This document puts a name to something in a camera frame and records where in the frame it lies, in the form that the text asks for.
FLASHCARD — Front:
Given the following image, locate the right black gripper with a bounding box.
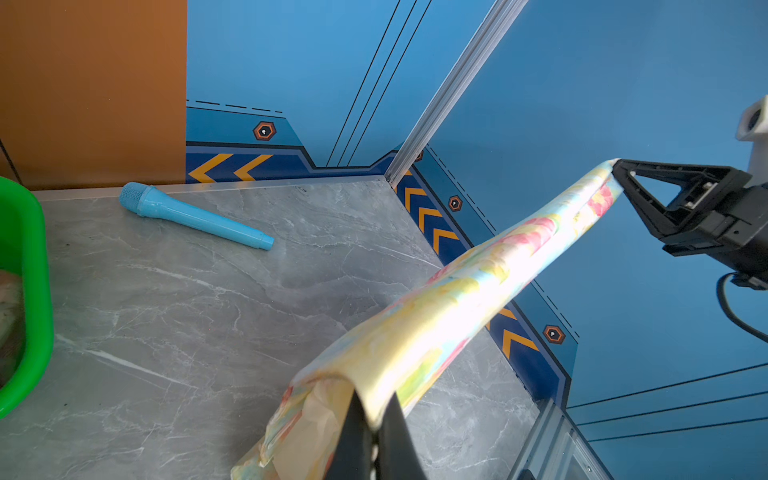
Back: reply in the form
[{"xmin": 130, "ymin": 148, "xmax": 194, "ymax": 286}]
[{"xmin": 612, "ymin": 159, "xmax": 767, "ymax": 290}]

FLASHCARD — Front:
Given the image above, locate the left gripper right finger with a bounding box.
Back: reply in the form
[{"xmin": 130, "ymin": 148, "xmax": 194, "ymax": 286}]
[{"xmin": 376, "ymin": 394, "xmax": 427, "ymax": 480}]

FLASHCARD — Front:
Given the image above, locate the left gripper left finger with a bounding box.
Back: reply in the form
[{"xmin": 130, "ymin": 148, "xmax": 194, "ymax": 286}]
[{"xmin": 324, "ymin": 392, "xmax": 375, "ymax": 480}]

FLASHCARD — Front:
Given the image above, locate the floral pastel skirt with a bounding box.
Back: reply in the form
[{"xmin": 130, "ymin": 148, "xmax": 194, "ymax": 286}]
[{"xmin": 230, "ymin": 161, "xmax": 622, "ymax": 479}]

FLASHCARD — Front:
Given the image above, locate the blue toy microphone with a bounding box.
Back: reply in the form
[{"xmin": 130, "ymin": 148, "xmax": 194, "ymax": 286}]
[{"xmin": 119, "ymin": 182, "xmax": 274, "ymax": 251}]

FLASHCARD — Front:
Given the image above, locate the green plastic basket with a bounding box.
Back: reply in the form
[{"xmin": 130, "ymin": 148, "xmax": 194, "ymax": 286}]
[{"xmin": 1, "ymin": 178, "xmax": 54, "ymax": 418}]

